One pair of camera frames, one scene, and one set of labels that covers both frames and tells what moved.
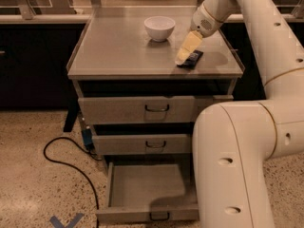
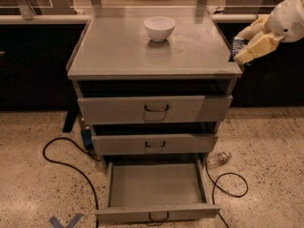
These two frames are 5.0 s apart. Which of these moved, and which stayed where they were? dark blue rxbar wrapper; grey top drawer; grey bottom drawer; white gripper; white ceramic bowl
Moved: dark blue rxbar wrapper; white gripper
Stayed: grey top drawer; grey bottom drawer; white ceramic bowl
